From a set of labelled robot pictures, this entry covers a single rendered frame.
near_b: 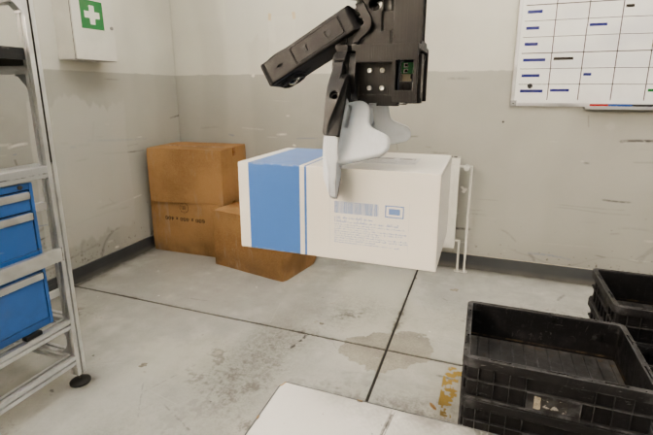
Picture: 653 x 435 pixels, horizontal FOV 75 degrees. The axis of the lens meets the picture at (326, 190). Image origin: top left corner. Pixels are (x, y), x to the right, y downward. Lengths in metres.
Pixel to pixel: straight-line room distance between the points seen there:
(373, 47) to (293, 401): 0.59
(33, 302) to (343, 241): 1.66
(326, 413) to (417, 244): 0.44
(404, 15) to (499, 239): 2.75
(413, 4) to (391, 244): 0.22
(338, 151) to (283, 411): 0.50
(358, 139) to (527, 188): 2.67
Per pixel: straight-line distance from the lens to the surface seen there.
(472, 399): 1.19
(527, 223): 3.09
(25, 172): 1.85
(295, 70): 0.45
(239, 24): 3.47
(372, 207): 0.40
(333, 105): 0.39
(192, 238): 3.36
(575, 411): 1.20
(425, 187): 0.38
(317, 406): 0.79
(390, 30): 0.43
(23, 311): 1.96
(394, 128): 0.49
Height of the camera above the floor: 1.20
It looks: 13 degrees down
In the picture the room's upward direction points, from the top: straight up
